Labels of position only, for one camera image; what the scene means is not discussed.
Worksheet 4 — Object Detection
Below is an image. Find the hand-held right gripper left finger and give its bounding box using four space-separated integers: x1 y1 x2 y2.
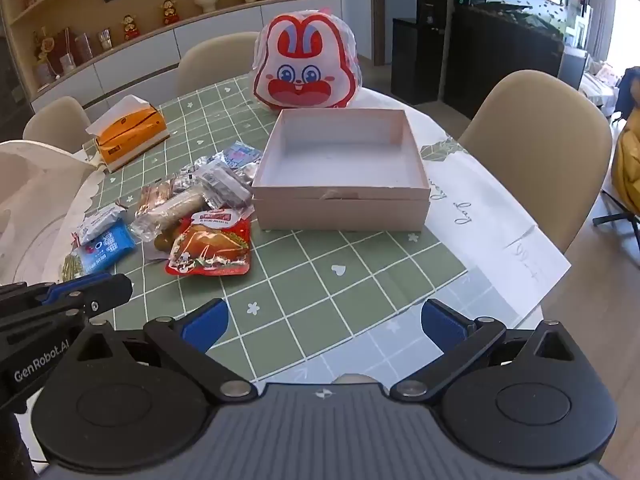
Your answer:
75 298 258 403

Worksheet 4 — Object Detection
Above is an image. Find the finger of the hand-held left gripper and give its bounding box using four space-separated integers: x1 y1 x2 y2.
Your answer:
0 273 113 303
0 274 134 331

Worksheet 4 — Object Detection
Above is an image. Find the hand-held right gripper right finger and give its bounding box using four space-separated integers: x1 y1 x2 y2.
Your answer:
389 298 576 403

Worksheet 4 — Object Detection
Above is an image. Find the blue cookie packet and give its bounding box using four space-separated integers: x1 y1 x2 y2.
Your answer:
75 220 137 273

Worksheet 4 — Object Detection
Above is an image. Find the green olives vacuum packet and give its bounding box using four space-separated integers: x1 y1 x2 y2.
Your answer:
150 227 183 261

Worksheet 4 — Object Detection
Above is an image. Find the red chicken leg packet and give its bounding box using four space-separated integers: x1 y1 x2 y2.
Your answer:
165 209 252 277

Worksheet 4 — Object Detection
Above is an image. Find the brown pastry clear packet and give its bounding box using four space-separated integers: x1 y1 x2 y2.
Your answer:
131 187 207 241

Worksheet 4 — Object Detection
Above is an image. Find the pink cardboard box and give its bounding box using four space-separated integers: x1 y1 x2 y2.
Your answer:
251 108 431 232

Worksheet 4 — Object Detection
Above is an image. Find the pink blue candy bag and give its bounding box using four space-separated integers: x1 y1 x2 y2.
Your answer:
217 141 262 170

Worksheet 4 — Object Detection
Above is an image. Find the green snack packet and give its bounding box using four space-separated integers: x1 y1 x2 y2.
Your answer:
61 252 86 283

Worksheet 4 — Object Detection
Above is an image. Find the white lace doily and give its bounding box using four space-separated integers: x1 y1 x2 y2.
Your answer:
45 160 108 261

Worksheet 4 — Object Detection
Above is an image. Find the white paper sheet with script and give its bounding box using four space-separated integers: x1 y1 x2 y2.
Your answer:
415 87 572 331

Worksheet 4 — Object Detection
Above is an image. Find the grey foil snack packet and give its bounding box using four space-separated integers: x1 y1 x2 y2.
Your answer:
199 164 253 211

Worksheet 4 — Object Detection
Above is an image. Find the black white printed packet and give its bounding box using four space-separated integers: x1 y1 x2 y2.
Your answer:
167 157 216 193

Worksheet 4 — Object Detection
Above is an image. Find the orange tissue pack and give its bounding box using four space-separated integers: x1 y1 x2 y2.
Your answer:
85 95 170 173

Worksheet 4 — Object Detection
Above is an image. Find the beige dining chair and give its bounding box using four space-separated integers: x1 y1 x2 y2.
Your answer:
176 31 263 97
457 70 613 256
22 96 93 153

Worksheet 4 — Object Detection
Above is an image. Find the black office chair base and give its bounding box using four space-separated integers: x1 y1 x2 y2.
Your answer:
592 187 640 251

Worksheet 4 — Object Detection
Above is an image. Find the wooden shelf cabinet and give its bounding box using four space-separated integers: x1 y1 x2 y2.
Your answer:
0 0 346 106

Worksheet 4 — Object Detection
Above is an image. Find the yellow cloth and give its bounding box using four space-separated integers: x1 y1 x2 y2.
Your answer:
611 115 640 211

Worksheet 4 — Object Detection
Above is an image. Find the black water dispenser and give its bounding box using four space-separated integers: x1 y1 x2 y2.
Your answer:
391 0 448 106

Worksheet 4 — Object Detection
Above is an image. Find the red white rabbit bag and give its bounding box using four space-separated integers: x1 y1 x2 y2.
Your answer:
252 9 362 111

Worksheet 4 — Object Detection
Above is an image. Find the black cabinet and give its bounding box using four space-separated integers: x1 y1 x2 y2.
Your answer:
445 0 563 121

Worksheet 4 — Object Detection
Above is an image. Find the dark blue cloth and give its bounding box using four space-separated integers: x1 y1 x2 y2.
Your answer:
615 66 640 121

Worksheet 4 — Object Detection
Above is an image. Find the glass tank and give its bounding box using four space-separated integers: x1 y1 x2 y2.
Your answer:
487 0 591 46

